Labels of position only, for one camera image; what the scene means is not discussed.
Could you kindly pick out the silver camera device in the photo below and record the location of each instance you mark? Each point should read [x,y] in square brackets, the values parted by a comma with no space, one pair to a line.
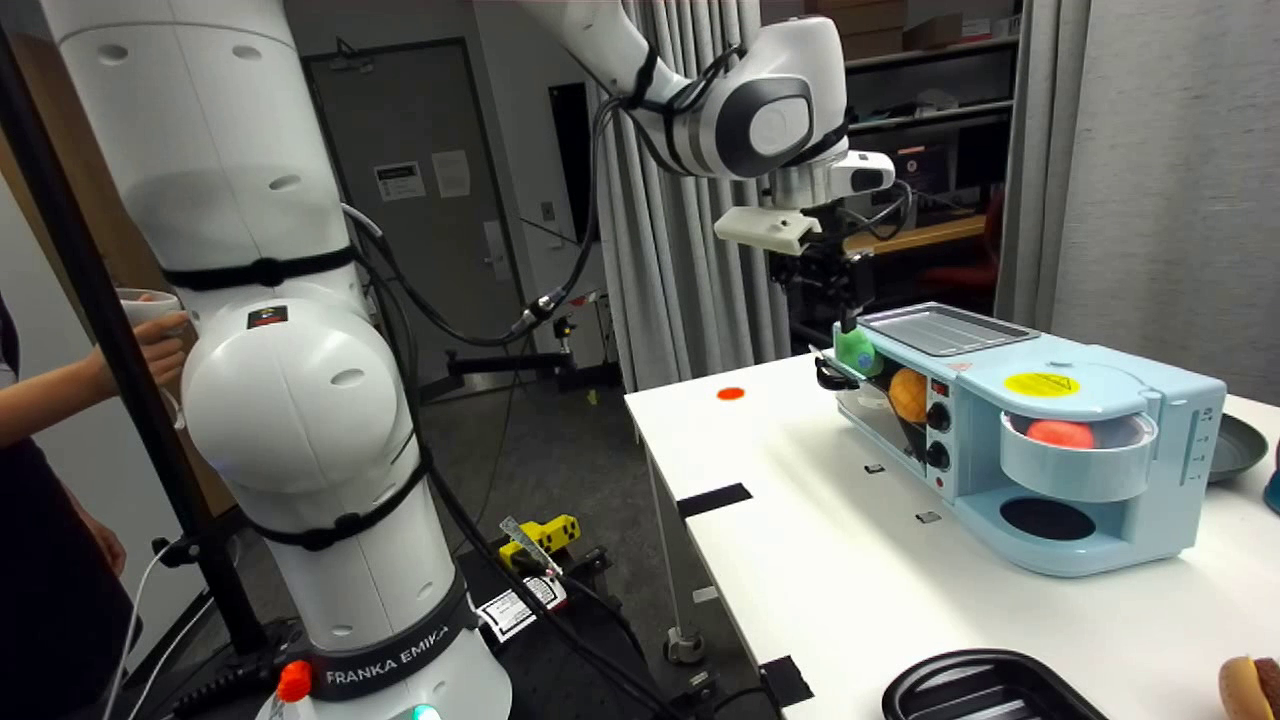
[563,333]

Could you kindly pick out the narrow grey curtain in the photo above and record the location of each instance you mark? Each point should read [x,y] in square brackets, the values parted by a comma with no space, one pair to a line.
[1042,160]

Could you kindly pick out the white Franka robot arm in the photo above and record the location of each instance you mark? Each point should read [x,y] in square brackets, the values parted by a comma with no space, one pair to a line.
[307,403]

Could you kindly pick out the black stand bar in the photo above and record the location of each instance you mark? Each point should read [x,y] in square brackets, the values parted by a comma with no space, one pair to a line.
[506,363]

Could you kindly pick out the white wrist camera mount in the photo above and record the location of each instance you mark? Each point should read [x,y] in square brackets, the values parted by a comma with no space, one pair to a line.
[765,231]

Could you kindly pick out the red toy food piece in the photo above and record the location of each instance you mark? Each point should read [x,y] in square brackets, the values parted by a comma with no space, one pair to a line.
[1061,433]

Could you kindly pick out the yellow clamp tool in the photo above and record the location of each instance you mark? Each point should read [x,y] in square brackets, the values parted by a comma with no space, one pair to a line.
[546,533]

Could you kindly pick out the dark storage shelf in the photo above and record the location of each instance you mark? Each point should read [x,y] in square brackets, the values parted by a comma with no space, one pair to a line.
[932,83]

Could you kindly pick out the black tape strip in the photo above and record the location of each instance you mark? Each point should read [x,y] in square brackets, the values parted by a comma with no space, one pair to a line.
[786,681]
[712,501]

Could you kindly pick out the wide grey curtain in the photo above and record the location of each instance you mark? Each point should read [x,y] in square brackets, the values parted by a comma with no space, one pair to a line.
[666,264]

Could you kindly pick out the black shelf equipment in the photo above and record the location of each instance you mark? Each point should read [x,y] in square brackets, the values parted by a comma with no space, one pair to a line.
[946,164]

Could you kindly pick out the brown toy bread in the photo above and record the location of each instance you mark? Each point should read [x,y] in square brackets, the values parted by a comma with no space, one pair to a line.
[1249,691]

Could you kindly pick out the black tripod pole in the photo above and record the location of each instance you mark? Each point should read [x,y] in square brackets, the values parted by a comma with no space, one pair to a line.
[145,403]

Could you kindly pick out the red dot sticker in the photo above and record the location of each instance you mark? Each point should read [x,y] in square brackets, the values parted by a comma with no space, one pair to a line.
[731,392]

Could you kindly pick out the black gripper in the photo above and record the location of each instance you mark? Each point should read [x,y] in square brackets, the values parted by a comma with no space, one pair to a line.
[823,282]

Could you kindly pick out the thin metal table leg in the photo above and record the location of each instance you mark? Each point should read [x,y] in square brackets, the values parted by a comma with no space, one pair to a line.
[673,585]

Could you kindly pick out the grey door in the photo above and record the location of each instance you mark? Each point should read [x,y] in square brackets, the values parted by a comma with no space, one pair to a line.
[424,282]

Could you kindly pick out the green toy ball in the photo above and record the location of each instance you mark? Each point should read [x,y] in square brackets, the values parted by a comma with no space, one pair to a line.
[855,352]

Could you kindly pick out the white paper door notice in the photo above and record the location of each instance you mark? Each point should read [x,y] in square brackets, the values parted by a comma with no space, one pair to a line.
[449,175]

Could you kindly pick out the wooden desk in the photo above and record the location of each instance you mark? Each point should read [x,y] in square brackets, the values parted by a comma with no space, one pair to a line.
[932,237]

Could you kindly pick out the person dark clothed body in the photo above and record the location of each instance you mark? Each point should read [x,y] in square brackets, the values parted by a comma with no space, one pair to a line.
[46,585]

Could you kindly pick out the black plastic tray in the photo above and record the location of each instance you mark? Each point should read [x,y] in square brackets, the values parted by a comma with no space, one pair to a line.
[986,686]

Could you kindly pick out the person left forearm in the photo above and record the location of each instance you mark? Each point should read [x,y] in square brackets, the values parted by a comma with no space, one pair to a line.
[62,396]

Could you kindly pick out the grey bowl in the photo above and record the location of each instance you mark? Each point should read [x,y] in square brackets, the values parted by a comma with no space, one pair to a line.
[1234,450]

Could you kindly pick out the white label card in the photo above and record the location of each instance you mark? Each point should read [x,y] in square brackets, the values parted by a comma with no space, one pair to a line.
[510,608]

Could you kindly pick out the person right hand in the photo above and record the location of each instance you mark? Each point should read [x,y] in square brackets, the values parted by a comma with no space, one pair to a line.
[105,547]

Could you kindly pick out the cardboard box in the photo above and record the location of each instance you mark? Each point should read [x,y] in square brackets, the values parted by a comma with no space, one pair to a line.
[867,18]

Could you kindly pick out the clear toy oven door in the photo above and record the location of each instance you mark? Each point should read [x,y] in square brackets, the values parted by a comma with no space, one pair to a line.
[872,420]

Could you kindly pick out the person left hand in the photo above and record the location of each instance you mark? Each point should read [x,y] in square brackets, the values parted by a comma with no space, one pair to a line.
[167,350]

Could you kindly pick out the brown wooden panel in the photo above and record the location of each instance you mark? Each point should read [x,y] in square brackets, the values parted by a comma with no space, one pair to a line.
[127,255]

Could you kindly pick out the light blue toy oven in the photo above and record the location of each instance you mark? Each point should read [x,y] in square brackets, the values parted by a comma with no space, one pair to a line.
[1065,507]

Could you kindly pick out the blue cup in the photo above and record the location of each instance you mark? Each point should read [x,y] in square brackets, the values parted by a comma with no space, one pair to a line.
[1272,482]

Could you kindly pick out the orange toy ball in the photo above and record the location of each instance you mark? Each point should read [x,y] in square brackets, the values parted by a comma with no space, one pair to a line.
[909,392]

